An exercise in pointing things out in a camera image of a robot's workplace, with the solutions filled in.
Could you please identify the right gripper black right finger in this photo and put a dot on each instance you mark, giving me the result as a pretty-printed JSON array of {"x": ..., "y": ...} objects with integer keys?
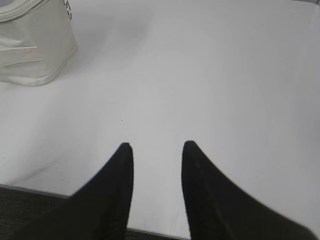
[{"x": 217, "y": 209}]

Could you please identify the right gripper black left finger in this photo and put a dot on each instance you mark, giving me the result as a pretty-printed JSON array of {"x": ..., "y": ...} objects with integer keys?
[{"x": 98, "y": 211}]

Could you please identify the cream fabric zipper bag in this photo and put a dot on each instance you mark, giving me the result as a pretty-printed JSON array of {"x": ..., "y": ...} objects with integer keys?
[{"x": 36, "y": 40}]

